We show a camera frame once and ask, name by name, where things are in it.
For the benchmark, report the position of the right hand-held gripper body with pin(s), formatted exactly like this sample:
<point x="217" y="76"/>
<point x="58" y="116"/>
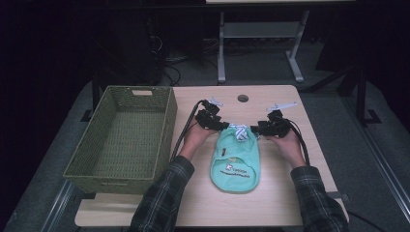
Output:
<point x="278" y="127"/>

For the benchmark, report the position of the green woven basket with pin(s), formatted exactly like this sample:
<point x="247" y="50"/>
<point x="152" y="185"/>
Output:
<point x="129" y="135"/>

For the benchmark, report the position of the metal floor rail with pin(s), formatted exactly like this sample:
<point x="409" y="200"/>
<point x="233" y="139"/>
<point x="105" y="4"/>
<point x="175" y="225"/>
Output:
<point x="58" y="206"/>
<point x="377" y="161"/>

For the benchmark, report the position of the grey clip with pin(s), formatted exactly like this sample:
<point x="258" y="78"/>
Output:
<point x="340" y="196"/>

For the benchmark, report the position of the person's right hand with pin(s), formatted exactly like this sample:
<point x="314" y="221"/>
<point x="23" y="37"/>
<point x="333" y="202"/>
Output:
<point x="290" y="150"/>

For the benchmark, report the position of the grey metal stand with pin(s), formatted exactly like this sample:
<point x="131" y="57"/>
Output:
<point x="257" y="29"/>

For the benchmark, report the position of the black metal post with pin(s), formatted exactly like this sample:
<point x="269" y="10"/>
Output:
<point x="95" y="93"/>
<point x="361" y="96"/>

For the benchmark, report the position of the person's left hand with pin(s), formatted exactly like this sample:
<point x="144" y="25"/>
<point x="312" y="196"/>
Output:
<point x="195" y="141"/>

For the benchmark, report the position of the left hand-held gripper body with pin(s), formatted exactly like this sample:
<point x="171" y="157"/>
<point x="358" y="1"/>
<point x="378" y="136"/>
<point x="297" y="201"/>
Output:
<point x="206" y="117"/>

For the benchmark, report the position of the teal striped pet garment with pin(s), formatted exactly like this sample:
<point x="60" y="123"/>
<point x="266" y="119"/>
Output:
<point x="235" y="161"/>

